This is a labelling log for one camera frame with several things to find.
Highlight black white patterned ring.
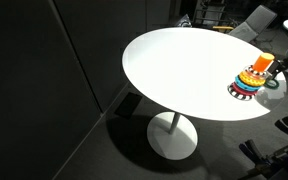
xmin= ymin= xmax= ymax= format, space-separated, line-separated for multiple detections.
xmin=245 ymin=65 xmax=272 ymax=81

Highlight blue ring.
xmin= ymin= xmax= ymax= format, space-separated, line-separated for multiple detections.
xmin=234 ymin=75 xmax=262 ymax=93

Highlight white table pedestal base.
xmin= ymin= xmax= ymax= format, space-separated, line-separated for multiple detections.
xmin=147 ymin=112 xmax=198 ymax=160

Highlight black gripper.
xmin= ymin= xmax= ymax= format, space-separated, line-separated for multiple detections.
xmin=267 ymin=59 xmax=288 ymax=80

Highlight black floor plate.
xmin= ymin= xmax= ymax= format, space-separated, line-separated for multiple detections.
xmin=115 ymin=92 xmax=142 ymax=119

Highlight red ring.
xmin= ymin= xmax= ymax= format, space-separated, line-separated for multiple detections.
xmin=231 ymin=81 xmax=257 ymax=97

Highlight black white striped base ring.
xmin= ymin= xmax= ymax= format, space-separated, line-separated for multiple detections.
xmin=227 ymin=82 xmax=256 ymax=101

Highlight orange ring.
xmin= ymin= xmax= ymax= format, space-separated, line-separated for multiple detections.
xmin=239 ymin=70 xmax=267 ymax=88

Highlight dark green ring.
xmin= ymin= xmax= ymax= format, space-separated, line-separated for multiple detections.
xmin=263 ymin=78 xmax=280 ymax=90

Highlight grey office chair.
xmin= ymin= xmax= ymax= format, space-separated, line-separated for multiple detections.
xmin=229 ymin=5 xmax=277 ymax=42

